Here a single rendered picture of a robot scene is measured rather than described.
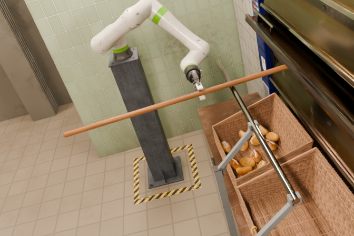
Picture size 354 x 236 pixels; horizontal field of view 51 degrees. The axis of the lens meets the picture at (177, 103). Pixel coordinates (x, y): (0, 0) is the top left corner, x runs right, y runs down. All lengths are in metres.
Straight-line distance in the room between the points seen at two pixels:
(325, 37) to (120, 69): 1.51
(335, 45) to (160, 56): 1.95
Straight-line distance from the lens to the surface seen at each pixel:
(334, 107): 1.44
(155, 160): 3.20
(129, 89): 2.78
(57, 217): 3.53
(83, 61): 3.31
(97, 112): 3.56
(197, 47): 2.29
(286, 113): 2.44
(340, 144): 1.91
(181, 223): 3.00
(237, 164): 2.39
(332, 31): 1.67
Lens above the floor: 2.29
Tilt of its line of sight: 32 degrees down
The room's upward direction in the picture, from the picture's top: 16 degrees counter-clockwise
